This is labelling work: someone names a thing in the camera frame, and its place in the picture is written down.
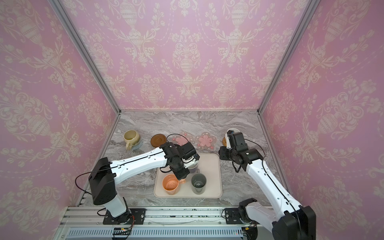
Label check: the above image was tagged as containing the yellow-green mug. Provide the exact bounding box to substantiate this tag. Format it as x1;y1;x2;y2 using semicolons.
124;130;141;151

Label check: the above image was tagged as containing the brown wooden round coaster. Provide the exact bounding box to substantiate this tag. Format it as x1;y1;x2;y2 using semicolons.
150;134;167;148

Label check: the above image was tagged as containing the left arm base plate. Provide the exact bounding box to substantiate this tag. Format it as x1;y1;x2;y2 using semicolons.
103;208;146;226

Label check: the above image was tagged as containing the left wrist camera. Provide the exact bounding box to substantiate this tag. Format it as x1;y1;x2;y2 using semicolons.
177;142;200;163

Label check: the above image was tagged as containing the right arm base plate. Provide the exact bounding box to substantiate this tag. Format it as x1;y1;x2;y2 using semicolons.
222;207;250;225

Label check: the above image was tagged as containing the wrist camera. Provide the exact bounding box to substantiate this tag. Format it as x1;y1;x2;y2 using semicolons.
177;142;200;163
231;132;249;152

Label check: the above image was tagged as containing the aluminium corner post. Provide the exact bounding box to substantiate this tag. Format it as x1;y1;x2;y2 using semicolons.
48;0;121;115
258;0;321;115

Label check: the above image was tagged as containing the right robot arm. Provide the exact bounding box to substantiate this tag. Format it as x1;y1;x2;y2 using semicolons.
219;146;317;240

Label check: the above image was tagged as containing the grey mug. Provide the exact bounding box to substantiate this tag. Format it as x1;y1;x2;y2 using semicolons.
191;169;207;195

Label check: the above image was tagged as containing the left aluminium corner post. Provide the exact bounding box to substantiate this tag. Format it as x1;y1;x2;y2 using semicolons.
48;0;121;115

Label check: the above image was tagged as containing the pink flower coaster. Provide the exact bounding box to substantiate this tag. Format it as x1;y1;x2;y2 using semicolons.
196;132;217;150
170;132;195;146

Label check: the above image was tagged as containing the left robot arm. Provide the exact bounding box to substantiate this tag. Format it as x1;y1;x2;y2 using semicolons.
88;142;200;226

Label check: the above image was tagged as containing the blue woven round coaster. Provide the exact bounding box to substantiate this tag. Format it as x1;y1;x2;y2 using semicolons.
132;141;143;151

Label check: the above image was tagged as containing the right aluminium corner post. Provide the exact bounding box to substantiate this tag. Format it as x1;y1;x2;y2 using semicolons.
258;0;321;115

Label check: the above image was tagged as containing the beige serving tray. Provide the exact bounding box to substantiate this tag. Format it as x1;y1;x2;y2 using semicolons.
154;154;223;199

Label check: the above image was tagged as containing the orange pink mug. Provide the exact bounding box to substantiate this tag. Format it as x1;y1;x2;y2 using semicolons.
162;174;186;195

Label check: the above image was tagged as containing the rattan woven round coaster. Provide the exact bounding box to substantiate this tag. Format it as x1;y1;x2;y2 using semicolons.
222;137;227;147

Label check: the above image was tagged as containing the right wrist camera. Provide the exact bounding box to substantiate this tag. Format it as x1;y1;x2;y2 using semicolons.
231;132;249;152

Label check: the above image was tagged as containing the lavender white mug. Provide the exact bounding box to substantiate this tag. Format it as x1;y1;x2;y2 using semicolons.
188;161;199;174

